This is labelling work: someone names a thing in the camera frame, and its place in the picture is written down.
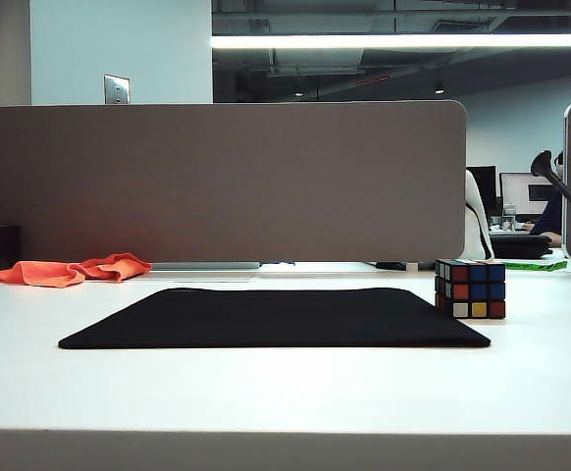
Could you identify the grey desk divider panel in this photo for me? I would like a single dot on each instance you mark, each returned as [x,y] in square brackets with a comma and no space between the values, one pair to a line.
[217,181]

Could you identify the black mouse pad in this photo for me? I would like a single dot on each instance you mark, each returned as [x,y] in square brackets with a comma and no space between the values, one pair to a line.
[266,319]

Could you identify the orange cloth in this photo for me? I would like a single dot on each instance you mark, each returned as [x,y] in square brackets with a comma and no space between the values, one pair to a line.
[45,274]

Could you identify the red ceiling sign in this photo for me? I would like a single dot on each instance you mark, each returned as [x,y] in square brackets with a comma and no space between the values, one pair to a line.
[373,80]

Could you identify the black pole with cup end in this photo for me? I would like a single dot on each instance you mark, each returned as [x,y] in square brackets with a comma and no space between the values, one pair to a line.
[543,164]

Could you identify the small white block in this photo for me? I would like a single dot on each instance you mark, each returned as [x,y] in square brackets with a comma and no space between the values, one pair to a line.
[412,266]

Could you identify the small flat black item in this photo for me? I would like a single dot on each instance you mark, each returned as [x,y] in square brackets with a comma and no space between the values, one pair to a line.
[391,266]

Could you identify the white chair back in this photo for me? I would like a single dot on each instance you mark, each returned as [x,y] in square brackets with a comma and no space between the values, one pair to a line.
[477,221]

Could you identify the seated person in blue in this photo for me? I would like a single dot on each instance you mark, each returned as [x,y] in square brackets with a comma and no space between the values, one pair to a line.
[550,218]

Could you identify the green tape strip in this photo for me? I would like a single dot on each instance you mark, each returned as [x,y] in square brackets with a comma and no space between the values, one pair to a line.
[535,265]

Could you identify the metal wall switch plate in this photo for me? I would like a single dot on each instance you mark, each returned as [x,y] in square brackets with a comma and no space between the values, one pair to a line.
[117,89]

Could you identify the black carrying case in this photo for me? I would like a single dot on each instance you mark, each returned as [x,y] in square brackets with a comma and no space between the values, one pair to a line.
[521,245]

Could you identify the clear water bottle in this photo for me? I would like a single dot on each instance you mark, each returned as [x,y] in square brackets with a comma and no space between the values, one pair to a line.
[509,218]

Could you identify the black ceiling spot lamp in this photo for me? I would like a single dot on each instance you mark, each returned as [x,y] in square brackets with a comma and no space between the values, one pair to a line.
[440,90]

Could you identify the long ceiling light strip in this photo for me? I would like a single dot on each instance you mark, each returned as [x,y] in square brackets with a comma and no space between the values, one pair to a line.
[364,40]

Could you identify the dark narrow computer monitor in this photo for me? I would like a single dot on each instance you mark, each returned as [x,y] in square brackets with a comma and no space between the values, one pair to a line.
[485,184]

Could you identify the multicoloured puzzle cube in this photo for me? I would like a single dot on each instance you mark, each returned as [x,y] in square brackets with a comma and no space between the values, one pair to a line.
[469,289]

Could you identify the wide computer monitor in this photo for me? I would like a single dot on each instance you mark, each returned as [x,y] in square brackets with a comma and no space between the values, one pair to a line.
[516,191]

